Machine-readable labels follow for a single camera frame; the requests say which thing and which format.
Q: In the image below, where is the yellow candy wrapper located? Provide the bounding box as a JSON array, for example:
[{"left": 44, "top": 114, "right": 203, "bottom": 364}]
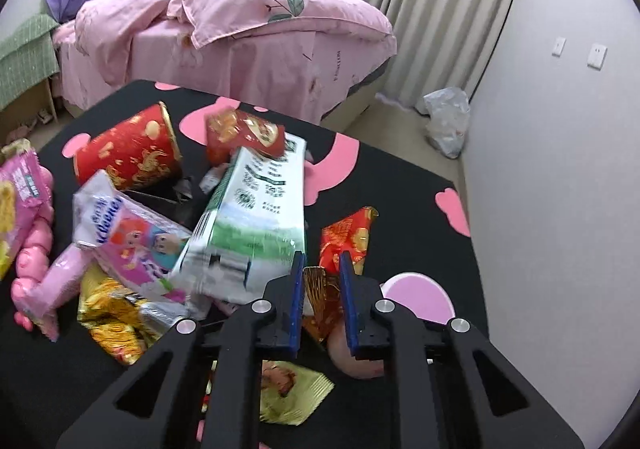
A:
[{"left": 259, "top": 360, "right": 334, "bottom": 426}]

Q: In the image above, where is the pink plastic toy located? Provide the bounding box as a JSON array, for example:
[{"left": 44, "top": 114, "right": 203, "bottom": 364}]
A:
[{"left": 11, "top": 166, "right": 54, "bottom": 332}]

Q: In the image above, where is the pink round jar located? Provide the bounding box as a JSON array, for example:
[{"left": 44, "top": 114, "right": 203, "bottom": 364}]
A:
[{"left": 326, "top": 270, "right": 457, "bottom": 380}]

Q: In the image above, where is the green cloth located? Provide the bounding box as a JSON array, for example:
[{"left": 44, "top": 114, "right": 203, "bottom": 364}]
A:
[{"left": 0, "top": 14, "right": 60, "bottom": 110}]

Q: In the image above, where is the pink snack bag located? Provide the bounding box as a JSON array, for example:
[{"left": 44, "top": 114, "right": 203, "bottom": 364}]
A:
[{"left": 0, "top": 146, "right": 49, "bottom": 277}]

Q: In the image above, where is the white wall socket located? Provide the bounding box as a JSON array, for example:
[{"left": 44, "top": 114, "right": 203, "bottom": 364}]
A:
[{"left": 587, "top": 43, "right": 608, "bottom": 71}]

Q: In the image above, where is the gold foil wrapper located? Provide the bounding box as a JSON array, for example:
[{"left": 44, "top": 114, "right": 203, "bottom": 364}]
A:
[{"left": 77, "top": 261, "right": 188, "bottom": 365}]

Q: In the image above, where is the red gold snack wrapper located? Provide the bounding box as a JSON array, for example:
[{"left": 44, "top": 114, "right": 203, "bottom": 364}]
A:
[{"left": 303, "top": 206, "right": 378, "bottom": 344}]

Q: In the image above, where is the red paper cup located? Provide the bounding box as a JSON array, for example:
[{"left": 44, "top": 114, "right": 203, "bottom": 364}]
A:
[{"left": 74, "top": 102, "right": 182, "bottom": 190}]

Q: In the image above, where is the red snack packet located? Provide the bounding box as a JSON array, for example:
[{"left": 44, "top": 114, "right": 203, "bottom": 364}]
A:
[{"left": 205, "top": 108, "right": 285, "bottom": 166}]

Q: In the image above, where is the pink quilt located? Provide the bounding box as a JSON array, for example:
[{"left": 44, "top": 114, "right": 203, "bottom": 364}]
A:
[{"left": 74, "top": 0, "right": 397, "bottom": 85}]

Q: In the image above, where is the white wall switch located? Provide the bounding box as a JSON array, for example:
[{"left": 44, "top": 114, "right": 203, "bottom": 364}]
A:
[{"left": 552, "top": 36, "right": 566, "bottom": 58}]

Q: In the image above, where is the wooden nightstand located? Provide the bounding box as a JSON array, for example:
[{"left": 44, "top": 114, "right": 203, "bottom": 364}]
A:
[{"left": 1, "top": 79, "right": 58, "bottom": 146}]

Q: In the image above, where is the white plastic bag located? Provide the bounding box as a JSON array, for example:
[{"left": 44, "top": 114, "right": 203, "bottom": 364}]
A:
[{"left": 414, "top": 87, "right": 471, "bottom": 160}]

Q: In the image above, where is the bed with pink sheet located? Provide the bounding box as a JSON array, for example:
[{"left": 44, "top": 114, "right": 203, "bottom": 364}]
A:
[{"left": 53, "top": 16, "right": 394, "bottom": 124}]

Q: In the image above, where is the pink tissue pack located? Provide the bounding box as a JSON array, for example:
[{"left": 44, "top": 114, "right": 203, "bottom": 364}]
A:
[{"left": 73, "top": 170, "right": 191, "bottom": 305}]

